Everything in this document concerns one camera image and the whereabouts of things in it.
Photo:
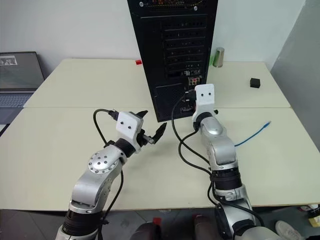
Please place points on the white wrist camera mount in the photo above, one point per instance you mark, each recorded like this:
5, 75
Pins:
128, 130
203, 100

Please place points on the white shoe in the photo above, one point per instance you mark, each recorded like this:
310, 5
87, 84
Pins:
287, 230

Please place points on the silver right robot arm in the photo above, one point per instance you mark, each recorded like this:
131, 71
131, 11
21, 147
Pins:
222, 150

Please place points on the small red block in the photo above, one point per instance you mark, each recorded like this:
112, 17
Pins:
138, 62

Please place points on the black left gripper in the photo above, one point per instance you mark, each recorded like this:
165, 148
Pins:
143, 138

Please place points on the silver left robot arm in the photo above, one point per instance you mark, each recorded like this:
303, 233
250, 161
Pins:
100, 172

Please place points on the small black cube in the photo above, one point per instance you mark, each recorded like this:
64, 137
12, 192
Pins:
255, 83

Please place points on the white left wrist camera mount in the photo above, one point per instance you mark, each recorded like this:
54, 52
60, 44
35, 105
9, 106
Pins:
128, 130

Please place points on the grey open laptop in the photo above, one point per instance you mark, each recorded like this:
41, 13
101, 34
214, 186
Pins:
17, 72

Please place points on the black computer tower case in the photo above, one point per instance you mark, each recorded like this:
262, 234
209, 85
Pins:
172, 37

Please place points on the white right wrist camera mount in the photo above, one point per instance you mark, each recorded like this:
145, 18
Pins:
203, 100

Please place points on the metal cup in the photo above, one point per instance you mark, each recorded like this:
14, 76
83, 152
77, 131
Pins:
219, 57

